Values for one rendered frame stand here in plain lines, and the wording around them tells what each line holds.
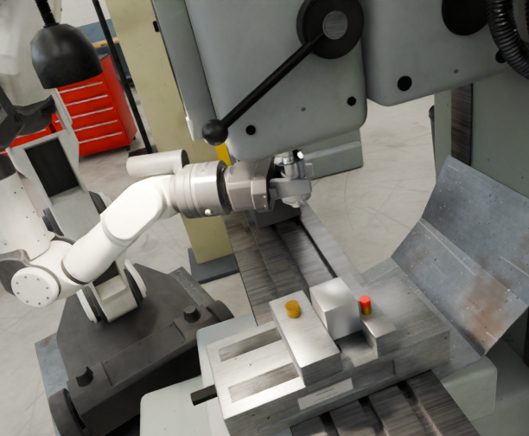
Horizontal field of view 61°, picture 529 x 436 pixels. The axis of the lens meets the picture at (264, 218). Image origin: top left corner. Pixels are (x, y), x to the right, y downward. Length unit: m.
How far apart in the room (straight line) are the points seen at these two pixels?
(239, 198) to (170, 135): 1.78
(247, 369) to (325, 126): 0.37
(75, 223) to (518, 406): 1.09
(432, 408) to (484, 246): 0.32
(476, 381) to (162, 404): 0.64
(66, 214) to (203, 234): 1.50
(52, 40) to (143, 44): 1.79
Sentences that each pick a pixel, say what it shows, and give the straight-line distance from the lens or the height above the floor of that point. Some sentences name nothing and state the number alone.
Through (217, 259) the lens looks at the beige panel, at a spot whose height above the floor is 0.03.
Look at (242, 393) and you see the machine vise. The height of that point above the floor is 1.02.
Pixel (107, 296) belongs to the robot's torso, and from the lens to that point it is 1.49.
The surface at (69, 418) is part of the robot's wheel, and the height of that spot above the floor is 0.58.
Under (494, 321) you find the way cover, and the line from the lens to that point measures 0.85.
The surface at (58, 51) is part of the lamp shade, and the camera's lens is 0.57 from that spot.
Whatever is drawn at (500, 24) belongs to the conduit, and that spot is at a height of 1.43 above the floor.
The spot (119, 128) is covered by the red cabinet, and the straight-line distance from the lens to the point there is 5.27.
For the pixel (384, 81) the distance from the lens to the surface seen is 0.57.
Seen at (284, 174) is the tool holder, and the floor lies 1.25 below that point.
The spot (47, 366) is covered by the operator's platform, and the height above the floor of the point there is 0.40.
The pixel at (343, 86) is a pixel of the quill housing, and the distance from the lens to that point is 0.57.
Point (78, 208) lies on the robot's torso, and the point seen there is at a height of 1.08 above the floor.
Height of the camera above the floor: 1.53
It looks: 29 degrees down
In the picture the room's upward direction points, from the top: 14 degrees counter-clockwise
